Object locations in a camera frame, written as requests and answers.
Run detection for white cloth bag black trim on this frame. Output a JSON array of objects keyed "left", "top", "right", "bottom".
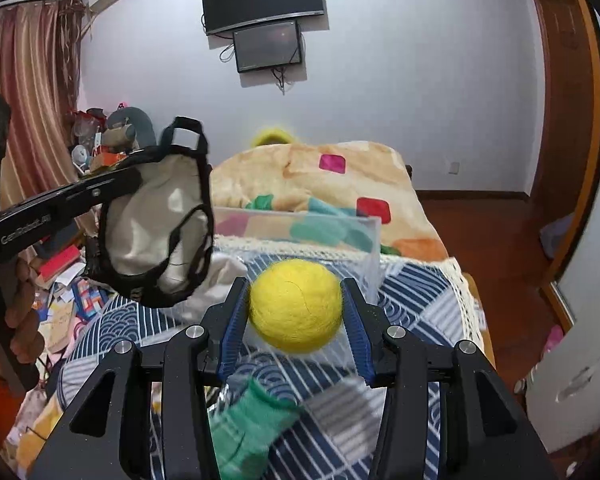
[{"left": 84, "top": 116, "right": 216, "bottom": 309}]

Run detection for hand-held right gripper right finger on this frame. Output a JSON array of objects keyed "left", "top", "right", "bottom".
[{"left": 340, "top": 277, "right": 552, "bottom": 480}]

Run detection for blue patterned quilt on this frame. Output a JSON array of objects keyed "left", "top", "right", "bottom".
[{"left": 55, "top": 235, "right": 488, "bottom": 480}]

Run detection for white wardrobe door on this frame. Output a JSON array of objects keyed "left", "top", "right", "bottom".
[{"left": 522, "top": 7, "right": 600, "bottom": 456}]

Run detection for white cloth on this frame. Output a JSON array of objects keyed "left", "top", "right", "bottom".
[{"left": 155, "top": 251, "right": 251, "bottom": 333}]

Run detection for grey plush toy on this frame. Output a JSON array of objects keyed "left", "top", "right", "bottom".
[{"left": 103, "top": 106, "right": 157, "bottom": 153}]

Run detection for wooden door frame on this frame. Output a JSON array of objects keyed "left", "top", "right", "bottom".
[{"left": 482, "top": 0, "right": 600, "bottom": 333}]

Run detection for orange blanket coloured squares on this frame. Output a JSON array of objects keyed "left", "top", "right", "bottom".
[{"left": 209, "top": 139, "right": 451, "bottom": 262}]

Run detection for person's left hand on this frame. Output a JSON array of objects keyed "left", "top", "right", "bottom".
[{"left": 4, "top": 259, "right": 47, "bottom": 367}]

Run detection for pink slipper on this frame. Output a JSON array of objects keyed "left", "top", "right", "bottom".
[{"left": 541, "top": 324, "right": 566, "bottom": 361}]

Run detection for pile of books and papers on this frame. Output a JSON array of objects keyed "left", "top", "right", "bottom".
[{"left": 10, "top": 107, "right": 146, "bottom": 391}]

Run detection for grey floor bag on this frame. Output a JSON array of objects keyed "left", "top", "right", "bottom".
[{"left": 539, "top": 212, "right": 577, "bottom": 262}]

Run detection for yellow felt ball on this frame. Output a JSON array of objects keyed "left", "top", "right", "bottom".
[{"left": 249, "top": 259, "right": 344, "bottom": 356}]

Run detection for striped pink curtain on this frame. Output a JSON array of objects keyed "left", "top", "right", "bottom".
[{"left": 0, "top": 0, "right": 83, "bottom": 266}]

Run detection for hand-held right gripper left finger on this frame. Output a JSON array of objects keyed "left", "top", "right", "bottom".
[{"left": 30, "top": 276, "right": 252, "bottom": 480}]

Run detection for clear plastic box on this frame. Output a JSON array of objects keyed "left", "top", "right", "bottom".
[{"left": 211, "top": 205, "right": 384, "bottom": 311}]

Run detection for green sock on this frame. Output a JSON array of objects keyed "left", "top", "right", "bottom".
[{"left": 207, "top": 376, "right": 306, "bottom": 480}]

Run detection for yellow plush toy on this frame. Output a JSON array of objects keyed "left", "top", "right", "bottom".
[{"left": 250, "top": 125, "right": 301, "bottom": 148}]

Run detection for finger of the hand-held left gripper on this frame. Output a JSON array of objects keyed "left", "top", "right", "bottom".
[{"left": 94, "top": 160, "right": 144, "bottom": 205}]

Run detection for small black wall monitor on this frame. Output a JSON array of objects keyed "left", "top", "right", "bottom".
[{"left": 232, "top": 20, "right": 303, "bottom": 74}]

